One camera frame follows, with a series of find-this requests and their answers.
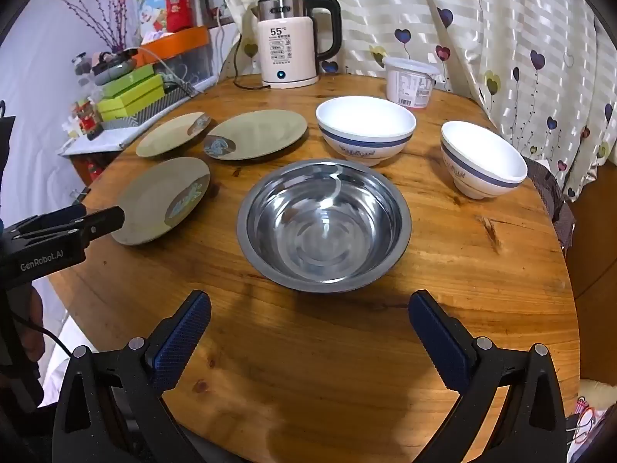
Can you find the grey zigzag striped box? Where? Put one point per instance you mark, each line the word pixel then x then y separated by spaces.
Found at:
pixel 154 108

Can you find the tall white blue-striped bowl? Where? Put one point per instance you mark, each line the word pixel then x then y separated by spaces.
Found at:
pixel 482 164

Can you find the small red figurines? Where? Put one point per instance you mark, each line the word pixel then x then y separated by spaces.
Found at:
pixel 86 118

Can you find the cream electric kettle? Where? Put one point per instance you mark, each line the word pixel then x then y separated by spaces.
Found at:
pixel 289 48

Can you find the orange lid storage box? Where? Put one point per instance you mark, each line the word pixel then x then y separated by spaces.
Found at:
pixel 188 53

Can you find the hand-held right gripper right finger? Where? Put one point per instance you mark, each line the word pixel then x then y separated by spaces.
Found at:
pixel 436 337

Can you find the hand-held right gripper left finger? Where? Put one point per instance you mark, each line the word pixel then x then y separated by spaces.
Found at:
pixel 185 333

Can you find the colourful picture box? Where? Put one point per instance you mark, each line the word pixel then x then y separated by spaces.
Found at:
pixel 152 5

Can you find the green boxes stack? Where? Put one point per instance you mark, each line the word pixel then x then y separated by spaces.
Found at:
pixel 127 103

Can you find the wooden cabinet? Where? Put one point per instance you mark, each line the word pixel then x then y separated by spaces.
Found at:
pixel 593 275

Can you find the green box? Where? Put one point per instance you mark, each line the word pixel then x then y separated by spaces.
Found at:
pixel 130 79

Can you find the wide white blue-striped bowl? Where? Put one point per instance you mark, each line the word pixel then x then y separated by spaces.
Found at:
pixel 366 123

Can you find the dark checked cloth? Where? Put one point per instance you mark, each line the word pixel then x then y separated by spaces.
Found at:
pixel 549 193

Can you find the grey handheld device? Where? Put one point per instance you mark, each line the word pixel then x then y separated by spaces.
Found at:
pixel 108 65

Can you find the purple decorative branches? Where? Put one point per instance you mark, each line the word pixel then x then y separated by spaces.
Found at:
pixel 103 19

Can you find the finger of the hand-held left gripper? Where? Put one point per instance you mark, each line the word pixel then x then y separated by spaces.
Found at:
pixel 48 219
pixel 103 222

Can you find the stainless steel bowl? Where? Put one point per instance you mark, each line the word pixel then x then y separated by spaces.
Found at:
pixel 323 231

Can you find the white shelf board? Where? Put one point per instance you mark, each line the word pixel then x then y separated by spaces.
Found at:
pixel 111 140

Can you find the white plastic tub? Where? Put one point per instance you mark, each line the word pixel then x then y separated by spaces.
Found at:
pixel 409 82

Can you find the heart print curtain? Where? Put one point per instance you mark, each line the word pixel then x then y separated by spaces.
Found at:
pixel 482 33

